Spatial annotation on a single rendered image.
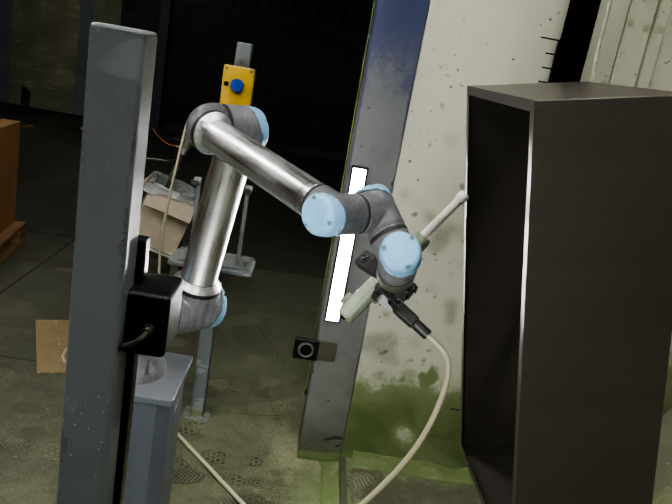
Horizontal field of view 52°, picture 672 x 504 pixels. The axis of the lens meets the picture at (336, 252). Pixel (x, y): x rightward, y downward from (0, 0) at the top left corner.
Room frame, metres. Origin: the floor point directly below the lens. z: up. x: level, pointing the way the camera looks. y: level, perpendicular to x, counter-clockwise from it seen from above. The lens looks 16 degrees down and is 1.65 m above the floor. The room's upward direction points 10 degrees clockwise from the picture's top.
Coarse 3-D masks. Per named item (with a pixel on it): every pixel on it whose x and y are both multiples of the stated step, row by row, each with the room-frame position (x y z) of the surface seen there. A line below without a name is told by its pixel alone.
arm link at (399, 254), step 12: (384, 240) 1.43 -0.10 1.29; (396, 240) 1.43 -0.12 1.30; (408, 240) 1.43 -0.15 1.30; (384, 252) 1.41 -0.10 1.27; (396, 252) 1.41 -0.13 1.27; (408, 252) 1.41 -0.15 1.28; (420, 252) 1.42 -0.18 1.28; (384, 264) 1.41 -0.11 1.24; (396, 264) 1.40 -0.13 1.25; (408, 264) 1.40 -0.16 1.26; (384, 276) 1.46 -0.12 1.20; (396, 276) 1.42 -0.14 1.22; (408, 276) 1.42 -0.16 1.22
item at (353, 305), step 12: (456, 204) 1.85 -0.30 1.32; (444, 216) 1.83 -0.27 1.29; (432, 228) 1.81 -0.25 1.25; (420, 240) 1.78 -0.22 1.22; (360, 288) 1.70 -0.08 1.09; (372, 288) 1.69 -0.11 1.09; (348, 300) 1.68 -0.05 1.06; (360, 300) 1.67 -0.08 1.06; (372, 300) 1.68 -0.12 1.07; (348, 312) 1.66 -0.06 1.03; (360, 312) 1.67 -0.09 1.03; (396, 312) 1.67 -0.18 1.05; (408, 312) 1.67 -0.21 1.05; (348, 324) 1.68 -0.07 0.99; (408, 324) 1.66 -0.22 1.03; (420, 324) 1.66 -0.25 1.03
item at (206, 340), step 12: (240, 48) 2.74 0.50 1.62; (252, 48) 2.77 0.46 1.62; (204, 336) 2.74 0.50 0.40; (204, 348) 2.74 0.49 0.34; (204, 360) 2.74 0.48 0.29; (204, 372) 2.74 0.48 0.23; (204, 384) 2.74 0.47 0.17; (192, 396) 2.74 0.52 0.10; (204, 396) 2.75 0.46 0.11; (192, 408) 2.74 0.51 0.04; (204, 408) 2.78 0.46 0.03
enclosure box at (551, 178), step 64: (512, 128) 2.08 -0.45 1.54; (576, 128) 1.48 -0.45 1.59; (640, 128) 1.49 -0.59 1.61; (512, 192) 2.08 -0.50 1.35; (576, 192) 1.48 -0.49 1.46; (640, 192) 1.49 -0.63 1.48; (512, 256) 2.09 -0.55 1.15; (576, 256) 1.49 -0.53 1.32; (640, 256) 1.50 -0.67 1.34; (512, 320) 2.09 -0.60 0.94; (576, 320) 1.49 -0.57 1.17; (640, 320) 1.50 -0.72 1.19; (512, 384) 2.10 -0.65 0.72; (576, 384) 1.49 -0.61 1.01; (640, 384) 1.51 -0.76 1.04; (512, 448) 2.08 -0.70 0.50; (576, 448) 1.50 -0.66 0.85; (640, 448) 1.52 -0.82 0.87
